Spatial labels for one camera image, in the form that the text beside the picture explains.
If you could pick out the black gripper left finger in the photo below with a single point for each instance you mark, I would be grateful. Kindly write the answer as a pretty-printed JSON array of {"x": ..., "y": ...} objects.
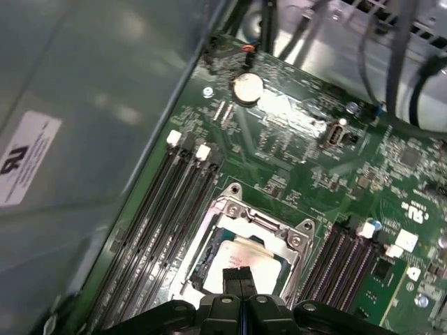
[{"x": 220, "y": 314}]

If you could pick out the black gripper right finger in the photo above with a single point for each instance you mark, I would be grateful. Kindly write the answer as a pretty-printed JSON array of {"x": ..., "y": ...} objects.
[{"x": 265, "y": 314}]

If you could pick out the silver-topped CPU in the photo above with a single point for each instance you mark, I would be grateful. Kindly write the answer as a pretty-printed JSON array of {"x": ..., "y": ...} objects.
[{"x": 255, "y": 256}]

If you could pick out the CPU socket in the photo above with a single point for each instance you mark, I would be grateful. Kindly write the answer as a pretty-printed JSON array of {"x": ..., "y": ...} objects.
[{"x": 225, "y": 208}]

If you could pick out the green motherboard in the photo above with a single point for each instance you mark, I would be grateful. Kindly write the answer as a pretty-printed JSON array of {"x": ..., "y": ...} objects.
[{"x": 297, "y": 167}]

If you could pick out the silver internal USB port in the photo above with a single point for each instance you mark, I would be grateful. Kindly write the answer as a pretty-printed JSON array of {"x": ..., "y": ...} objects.
[{"x": 334, "y": 134}]

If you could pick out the silver coin battery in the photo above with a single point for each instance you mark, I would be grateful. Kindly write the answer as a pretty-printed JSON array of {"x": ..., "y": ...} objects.
[{"x": 247, "y": 88}]

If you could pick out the white label sticker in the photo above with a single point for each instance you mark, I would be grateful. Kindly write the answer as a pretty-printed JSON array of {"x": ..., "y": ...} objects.
[{"x": 28, "y": 157}]

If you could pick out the black PC case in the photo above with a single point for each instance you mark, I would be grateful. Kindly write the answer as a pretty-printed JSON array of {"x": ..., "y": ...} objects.
[{"x": 104, "y": 52}]

